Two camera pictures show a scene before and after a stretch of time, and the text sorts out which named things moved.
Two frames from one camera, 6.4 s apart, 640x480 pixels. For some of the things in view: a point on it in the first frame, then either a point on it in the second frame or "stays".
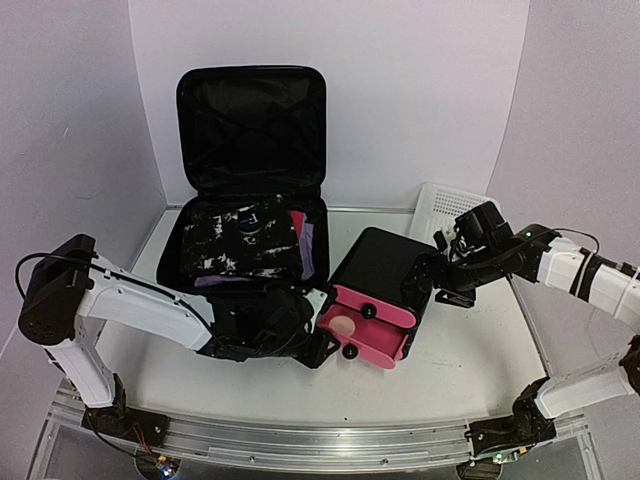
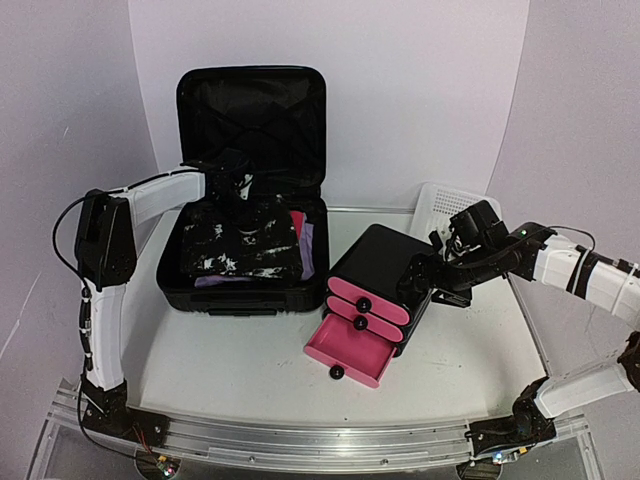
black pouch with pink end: [369, 277] stays
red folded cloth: [298, 219] stays
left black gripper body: [276, 347] -> [238, 215]
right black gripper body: [459, 285] stays
